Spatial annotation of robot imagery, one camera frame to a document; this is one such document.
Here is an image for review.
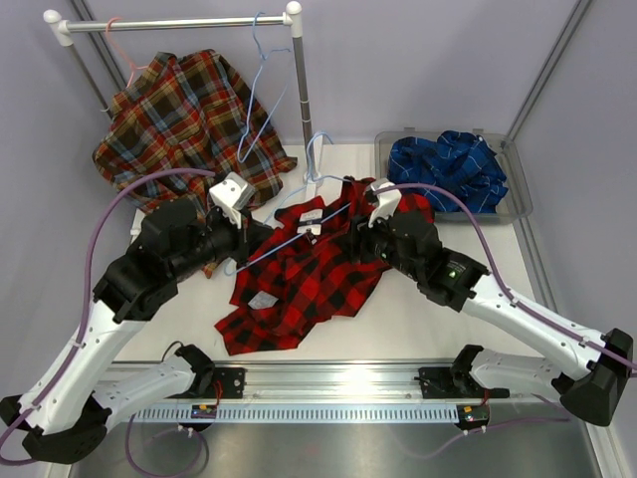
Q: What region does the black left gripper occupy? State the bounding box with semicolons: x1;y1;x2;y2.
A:
169;207;275;280

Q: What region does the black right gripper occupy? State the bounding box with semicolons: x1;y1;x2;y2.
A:
333;204;423;282

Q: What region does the red black checked shirt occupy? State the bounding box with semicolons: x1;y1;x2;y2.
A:
213;174;437;358

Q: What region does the blue hanger holding red shirt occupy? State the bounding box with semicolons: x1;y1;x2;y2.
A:
222;131;377;278

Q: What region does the light blue hanger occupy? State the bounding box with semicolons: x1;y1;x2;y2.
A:
236;11;292;164

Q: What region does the blue plaid shirt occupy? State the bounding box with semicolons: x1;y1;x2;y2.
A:
387;130;509;215

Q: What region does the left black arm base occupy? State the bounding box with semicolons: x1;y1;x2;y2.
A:
172;366;246;399

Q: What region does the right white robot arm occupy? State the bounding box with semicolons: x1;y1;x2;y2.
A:
348;211;634;426

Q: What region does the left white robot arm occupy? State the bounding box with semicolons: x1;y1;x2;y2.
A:
1;199;274;464

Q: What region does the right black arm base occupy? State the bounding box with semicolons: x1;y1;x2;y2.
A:
413;365;511;399

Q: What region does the brown plaid shirt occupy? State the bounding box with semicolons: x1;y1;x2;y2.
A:
92;48;299;278

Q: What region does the clear grey plastic bin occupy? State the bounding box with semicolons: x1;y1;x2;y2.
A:
374;128;532;224

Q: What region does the silver white clothes rack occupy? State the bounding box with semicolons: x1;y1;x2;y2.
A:
43;1;320;178

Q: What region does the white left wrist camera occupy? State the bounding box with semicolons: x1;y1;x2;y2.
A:
208;172;256;229

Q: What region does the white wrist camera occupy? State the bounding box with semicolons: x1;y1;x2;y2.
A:
365;178;402;228
208;172;256;229

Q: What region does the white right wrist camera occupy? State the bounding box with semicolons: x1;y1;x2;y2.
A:
365;178;402;228

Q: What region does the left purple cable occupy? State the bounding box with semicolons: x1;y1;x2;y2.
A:
0;167;215;477

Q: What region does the purple cable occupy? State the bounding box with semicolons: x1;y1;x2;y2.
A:
0;167;215;477
372;182;637;372

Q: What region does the aluminium mounting rail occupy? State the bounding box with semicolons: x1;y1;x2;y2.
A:
99;360;606;402

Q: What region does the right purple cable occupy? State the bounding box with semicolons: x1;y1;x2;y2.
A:
372;182;637;372

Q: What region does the white slotted cable duct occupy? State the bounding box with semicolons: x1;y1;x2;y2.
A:
135;403;460;424

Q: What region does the pink wire hanger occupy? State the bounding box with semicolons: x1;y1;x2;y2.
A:
105;17;148;88

